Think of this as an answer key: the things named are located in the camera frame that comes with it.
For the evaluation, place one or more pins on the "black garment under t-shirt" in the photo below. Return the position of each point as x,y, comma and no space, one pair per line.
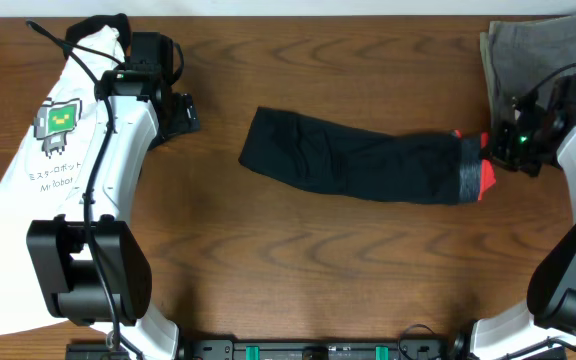
93,25

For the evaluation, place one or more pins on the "grey folded trousers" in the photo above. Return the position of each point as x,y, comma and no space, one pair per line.
516,56

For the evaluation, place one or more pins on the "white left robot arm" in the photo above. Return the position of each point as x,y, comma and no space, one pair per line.
90,269

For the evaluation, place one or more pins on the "black leggings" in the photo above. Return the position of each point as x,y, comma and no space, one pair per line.
323,157

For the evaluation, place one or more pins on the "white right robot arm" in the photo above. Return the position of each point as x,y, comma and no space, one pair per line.
546,319

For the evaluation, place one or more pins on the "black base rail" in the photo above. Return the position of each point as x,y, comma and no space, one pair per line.
411,348

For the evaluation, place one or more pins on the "white printed t-shirt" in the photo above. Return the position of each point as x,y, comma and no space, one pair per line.
49,172

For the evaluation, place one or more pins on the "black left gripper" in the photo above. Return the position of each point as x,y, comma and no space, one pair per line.
185,117

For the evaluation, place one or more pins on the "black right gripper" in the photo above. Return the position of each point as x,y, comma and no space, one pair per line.
497,149

